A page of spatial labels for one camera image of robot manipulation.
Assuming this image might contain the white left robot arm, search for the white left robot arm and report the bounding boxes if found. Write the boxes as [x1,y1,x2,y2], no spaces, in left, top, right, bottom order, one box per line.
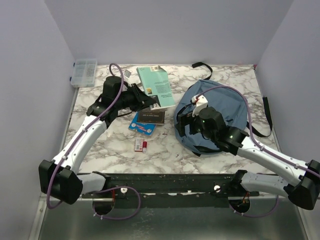
[38,76,156,205]

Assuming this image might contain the red white glue stick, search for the red white glue stick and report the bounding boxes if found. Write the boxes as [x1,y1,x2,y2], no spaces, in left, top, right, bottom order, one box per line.
[142,141,148,153]

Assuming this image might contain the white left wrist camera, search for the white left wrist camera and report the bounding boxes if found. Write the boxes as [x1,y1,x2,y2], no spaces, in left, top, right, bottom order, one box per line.
[123,69,132,80]

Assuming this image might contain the clear plastic organizer box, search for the clear plastic organizer box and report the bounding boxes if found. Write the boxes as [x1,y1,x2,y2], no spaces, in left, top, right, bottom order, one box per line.
[70,58,98,88]

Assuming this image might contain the blue backpack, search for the blue backpack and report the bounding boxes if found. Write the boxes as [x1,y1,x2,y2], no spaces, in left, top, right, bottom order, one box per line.
[173,61,274,157]

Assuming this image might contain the blue blister pack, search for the blue blister pack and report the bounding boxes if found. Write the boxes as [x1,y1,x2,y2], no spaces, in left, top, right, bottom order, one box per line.
[128,112,156,137]

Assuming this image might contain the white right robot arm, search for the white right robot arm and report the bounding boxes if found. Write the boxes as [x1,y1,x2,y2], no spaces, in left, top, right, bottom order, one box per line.
[175,107,320,210]

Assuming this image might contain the teal paperback book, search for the teal paperback book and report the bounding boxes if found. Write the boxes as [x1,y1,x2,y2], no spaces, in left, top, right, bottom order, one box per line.
[136,65,175,111]

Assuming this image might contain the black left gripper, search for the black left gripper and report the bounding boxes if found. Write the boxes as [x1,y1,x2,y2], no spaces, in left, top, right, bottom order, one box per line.
[115,83,156,112]

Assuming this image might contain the red white staples box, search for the red white staples box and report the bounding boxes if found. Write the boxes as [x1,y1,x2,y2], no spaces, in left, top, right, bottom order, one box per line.
[134,137,144,152]

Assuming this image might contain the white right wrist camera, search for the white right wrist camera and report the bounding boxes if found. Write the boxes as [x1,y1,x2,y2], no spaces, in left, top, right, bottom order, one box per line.
[191,94,208,117]

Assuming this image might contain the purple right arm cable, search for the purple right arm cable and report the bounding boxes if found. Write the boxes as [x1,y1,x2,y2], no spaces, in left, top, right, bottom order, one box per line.
[197,85,320,218]

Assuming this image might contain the black paperback book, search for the black paperback book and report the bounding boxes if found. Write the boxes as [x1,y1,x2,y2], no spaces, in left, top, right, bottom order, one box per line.
[136,109,165,125]

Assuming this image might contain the black mounting base plate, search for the black mounting base plate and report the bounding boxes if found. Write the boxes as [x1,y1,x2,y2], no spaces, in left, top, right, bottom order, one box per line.
[77,172,261,208]

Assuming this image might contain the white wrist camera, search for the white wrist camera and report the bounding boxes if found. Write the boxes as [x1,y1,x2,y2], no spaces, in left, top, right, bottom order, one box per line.
[191,94,208,117]
[123,69,132,80]

